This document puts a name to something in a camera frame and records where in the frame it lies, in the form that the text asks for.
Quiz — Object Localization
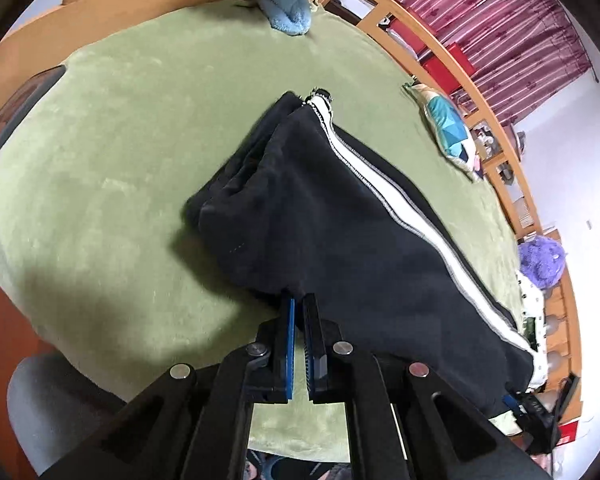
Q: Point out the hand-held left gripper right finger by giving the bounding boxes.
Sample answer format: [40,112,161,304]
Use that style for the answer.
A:
[302,294,551,480]

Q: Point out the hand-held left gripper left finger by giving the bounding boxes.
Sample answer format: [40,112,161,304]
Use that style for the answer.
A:
[37,296,297,480]

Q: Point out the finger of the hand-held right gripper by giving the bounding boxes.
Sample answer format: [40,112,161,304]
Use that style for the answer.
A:
[500,394,530,418]

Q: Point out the black pants with white stripe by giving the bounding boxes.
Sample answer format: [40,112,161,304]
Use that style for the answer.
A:
[182,91,538,418]

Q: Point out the white floral pillow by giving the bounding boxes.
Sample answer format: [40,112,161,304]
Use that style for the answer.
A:
[516,270,549,391]

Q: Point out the person's legs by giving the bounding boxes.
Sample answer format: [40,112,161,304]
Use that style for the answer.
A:
[245,449,353,480]

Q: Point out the purple plush toy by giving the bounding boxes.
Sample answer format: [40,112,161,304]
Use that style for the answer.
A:
[517,236,566,291]

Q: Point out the green fleece blanket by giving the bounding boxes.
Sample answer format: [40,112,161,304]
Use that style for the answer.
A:
[0,0,531,463]

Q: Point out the grey padded stool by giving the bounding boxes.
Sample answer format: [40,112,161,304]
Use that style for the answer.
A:
[7,352,131,476]

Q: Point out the colourful geometric print pillow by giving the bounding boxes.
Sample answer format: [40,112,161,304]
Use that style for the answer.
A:
[404,80,483,183]

